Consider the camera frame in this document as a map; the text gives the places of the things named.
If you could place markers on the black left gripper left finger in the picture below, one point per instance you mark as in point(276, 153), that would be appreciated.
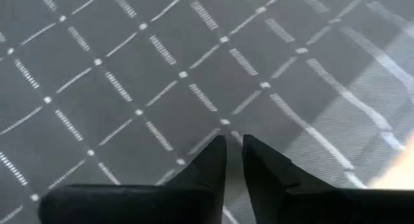
point(161, 204)

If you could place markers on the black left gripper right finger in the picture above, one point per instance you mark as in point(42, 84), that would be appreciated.
point(307, 204)

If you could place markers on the grey checked towel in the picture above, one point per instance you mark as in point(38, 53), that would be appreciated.
point(129, 72)

